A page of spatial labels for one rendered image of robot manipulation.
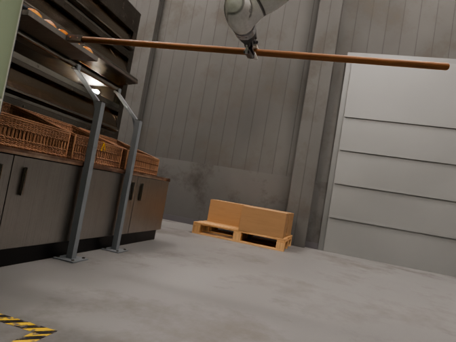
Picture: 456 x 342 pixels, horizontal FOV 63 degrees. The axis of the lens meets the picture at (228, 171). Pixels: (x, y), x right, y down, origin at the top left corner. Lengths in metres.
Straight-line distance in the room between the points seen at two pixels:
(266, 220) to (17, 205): 2.83
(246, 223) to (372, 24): 3.23
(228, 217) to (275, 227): 0.76
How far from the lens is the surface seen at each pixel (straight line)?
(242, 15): 1.41
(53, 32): 2.13
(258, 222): 4.25
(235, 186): 5.25
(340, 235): 5.09
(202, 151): 5.45
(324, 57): 1.72
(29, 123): 2.11
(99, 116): 2.36
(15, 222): 2.08
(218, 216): 4.77
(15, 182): 2.03
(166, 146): 5.66
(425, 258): 5.26
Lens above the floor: 0.54
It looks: 3 degrees up
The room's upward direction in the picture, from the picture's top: 10 degrees clockwise
